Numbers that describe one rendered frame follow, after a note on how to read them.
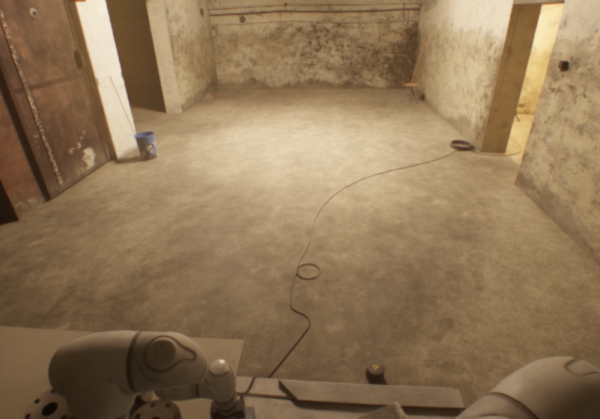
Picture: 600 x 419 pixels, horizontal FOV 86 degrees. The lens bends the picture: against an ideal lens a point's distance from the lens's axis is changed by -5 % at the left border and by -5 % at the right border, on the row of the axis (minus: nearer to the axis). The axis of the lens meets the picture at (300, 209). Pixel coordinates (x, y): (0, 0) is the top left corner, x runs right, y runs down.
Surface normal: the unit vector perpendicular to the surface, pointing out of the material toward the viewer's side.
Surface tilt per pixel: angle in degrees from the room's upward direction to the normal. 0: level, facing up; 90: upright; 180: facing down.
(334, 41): 90
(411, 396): 0
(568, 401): 10
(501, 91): 90
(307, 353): 0
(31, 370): 0
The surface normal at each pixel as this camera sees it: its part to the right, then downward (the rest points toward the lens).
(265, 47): -0.08, 0.49
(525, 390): -0.32, -0.92
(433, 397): -0.02, -0.87
